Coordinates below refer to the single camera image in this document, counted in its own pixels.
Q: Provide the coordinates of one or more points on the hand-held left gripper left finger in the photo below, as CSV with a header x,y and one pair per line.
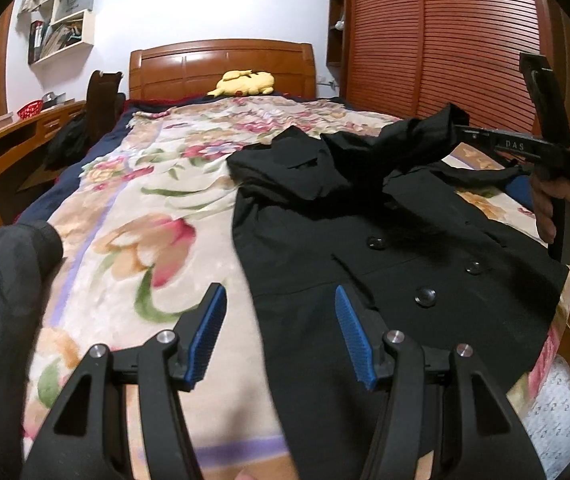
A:
x,y
207,330

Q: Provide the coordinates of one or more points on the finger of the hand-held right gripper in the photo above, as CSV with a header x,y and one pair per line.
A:
x,y
477,137

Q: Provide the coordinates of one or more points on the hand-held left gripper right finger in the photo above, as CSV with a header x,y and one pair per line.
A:
x,y
352,330

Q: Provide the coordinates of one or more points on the black coat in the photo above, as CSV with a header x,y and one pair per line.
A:
x,y
315,240

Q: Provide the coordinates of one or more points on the person's right hand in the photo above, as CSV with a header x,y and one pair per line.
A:
x,y
544,210

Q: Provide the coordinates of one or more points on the blue cloth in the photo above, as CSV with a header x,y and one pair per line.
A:
x,y
520,191

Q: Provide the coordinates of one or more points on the wooden slatted wardrobe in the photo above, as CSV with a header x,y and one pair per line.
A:
x,y
440,40

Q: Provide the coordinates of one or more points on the floral blanket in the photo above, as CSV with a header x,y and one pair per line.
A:
x,y
165,220

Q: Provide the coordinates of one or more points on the wooden open shelf column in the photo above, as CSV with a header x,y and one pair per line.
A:
x,y
336,45

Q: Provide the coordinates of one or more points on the person's dark jacket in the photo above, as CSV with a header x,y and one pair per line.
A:
x,y
0,320

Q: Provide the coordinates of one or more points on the white patterned sheet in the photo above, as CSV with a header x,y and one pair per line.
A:
x,y
552,420

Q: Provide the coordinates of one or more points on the black bag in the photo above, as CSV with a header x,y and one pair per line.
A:
x,y
67,142

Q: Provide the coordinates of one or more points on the yellow plush toy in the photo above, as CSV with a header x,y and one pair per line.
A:
x,y
245,82

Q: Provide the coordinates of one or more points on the dark wooden chair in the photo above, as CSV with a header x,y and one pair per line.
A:
x,y
102,105

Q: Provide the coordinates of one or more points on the wooden bed headboard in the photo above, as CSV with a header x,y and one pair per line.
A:
x,y
190,70

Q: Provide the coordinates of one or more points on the red basket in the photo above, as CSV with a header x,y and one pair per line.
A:
x,y
31,109

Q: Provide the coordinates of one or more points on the white wall shelf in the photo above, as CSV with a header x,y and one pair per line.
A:
x,y
65,25

